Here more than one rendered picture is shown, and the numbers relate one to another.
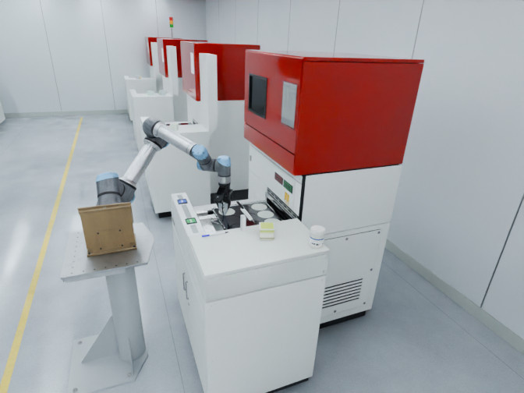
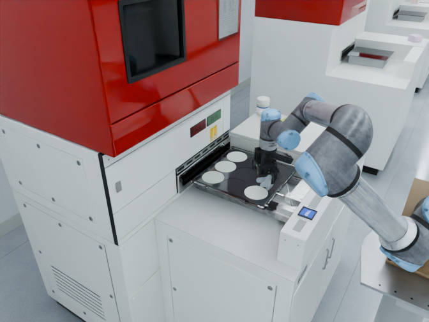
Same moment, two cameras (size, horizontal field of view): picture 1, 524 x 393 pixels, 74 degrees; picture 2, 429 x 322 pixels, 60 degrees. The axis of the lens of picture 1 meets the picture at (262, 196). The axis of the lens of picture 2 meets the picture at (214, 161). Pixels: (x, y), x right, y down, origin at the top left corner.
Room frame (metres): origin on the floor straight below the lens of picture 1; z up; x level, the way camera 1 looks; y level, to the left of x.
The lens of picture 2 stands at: (2.79, 1.18, 1.84)
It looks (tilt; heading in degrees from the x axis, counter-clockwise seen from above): 31 degrees down; 236
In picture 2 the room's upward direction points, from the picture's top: straight up
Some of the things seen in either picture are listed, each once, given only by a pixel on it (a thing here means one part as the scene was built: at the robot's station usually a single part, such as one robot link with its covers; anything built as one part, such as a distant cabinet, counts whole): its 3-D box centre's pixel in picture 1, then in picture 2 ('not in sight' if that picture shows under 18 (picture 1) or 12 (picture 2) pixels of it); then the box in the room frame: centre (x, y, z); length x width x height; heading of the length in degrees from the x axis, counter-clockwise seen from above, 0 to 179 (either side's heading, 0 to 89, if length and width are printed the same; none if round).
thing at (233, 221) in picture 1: (249, 217); (245, 173); (1.86, 0.07, 0.90); 0.34 x 0.34 x 0.01; 23
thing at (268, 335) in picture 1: (236, 293); (266, 250); (1.75, 0.14, 0.41); 0.97 x 0.64 x 0.82; 23
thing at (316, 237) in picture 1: (316, 236); (262, 106); (1.47, -0.28, 1.01); 0.07 x 0.07 x 0.10
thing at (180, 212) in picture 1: (186, 221); (317, 209); (1.78, 0.43, 0.89); 0.55 x 0.09 x 0.14; 23
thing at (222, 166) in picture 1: (223, 166); (270, 124); (1.88, 0.23, 1.21); 0.09 x 0.08 x 0.11; 79
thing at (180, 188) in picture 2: (279, 211); (205, 162); (1.96, -0.12, 0.89); 0.44 x 0.02 x 0.10; 23
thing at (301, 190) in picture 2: (207, 229); (301, 195); (1.74, 0.31, 0.87); 0.36 x 0.08 x 0.03; 23
